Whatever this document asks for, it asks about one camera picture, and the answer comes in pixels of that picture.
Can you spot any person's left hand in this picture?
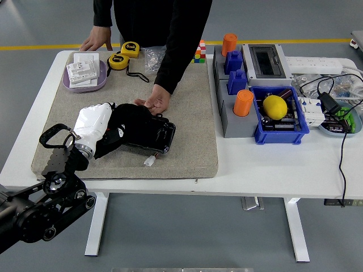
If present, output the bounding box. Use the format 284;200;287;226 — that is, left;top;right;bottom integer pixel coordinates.
133;84;171;116

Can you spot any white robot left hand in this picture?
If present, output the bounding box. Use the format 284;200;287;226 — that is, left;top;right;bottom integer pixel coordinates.
73;101;126;151

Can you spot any person's right hand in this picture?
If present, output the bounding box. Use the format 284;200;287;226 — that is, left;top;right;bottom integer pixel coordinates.
79;25;113;52

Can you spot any black rag with red patch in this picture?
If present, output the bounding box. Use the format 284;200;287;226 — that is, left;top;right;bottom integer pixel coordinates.
93;103;155;160

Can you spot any table height control panel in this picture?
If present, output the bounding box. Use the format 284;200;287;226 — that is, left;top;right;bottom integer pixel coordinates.
324;198;363;207

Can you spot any yellow tape measure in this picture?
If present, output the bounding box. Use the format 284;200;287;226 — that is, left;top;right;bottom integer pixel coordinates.
121;41;141;59
106;53;150;83

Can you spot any clear bag of screws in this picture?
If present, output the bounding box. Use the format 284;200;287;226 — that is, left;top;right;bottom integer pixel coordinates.
141;46;168;76

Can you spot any purple plastic tray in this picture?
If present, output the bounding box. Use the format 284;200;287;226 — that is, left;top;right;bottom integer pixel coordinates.
62;59;109;94

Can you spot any grey-brown mat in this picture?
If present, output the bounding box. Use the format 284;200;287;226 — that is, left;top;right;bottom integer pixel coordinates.
31;50;220;182

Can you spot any person's torso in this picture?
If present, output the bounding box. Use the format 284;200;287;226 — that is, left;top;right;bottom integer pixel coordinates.
112;0;213;49

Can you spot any colourful puzzle cube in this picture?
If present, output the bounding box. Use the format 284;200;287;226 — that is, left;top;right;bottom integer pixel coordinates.
191;39;207;65

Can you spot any grey peg base block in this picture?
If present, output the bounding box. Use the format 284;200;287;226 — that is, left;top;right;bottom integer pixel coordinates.
217;79;259;139
212;44;250;83

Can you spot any blue block peg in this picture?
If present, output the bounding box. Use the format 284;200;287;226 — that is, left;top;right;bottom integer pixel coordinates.
224;50;245;76
227;69;249;96

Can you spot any orange cylinder peg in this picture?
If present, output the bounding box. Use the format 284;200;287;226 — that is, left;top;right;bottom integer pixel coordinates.
221;33;238;57
233;90;255;117

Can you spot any grey electrical distribution box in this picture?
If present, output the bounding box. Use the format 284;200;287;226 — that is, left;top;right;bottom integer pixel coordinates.
240;43;294;88

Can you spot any yellow lemon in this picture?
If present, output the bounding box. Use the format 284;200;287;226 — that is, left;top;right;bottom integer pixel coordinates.
263;95;289;120

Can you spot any blue plastic bin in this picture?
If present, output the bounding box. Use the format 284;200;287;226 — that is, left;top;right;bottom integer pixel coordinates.
249;86;311;146

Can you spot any brown cylindrical capacitor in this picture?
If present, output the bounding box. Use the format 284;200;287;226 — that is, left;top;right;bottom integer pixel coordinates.
277;88;294;100

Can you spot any black electronic module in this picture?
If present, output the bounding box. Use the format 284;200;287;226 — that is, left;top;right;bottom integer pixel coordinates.
272;118;297;131

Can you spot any clear bag of small parts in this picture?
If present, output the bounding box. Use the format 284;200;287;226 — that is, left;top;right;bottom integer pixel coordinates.
292;72;355;100

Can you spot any white circuit breaker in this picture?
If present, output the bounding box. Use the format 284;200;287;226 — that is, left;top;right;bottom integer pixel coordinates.
297;96;327;128

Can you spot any white power strip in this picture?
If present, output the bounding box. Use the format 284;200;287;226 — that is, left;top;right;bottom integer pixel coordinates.
285;56;344;75

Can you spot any black power adapter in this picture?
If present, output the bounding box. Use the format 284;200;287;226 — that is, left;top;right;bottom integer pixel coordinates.
317;92;343;114

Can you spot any dark relay module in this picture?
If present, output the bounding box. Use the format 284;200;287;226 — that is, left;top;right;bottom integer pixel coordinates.
323;114;352;133

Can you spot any light blue tray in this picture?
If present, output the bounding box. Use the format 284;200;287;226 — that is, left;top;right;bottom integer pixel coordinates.
317;100;363;139

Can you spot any green terminal block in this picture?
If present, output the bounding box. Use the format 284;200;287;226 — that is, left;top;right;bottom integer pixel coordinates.
336;107;357;134

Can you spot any white cart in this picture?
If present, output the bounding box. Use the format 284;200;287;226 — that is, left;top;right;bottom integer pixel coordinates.
349;30;363;53

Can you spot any white wall socket plate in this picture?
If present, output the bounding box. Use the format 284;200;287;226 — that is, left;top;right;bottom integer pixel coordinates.
66;61;99;84
73;52;101;79
69;76;99;89

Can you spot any white wire connector plug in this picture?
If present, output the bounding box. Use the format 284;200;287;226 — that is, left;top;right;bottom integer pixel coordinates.
143;152;161;167

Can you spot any metal bracket under table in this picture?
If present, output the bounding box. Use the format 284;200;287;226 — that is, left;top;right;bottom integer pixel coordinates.
240;197;265;211

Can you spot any black cable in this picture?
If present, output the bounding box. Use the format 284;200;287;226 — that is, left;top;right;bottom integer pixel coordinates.
299;73;363;208

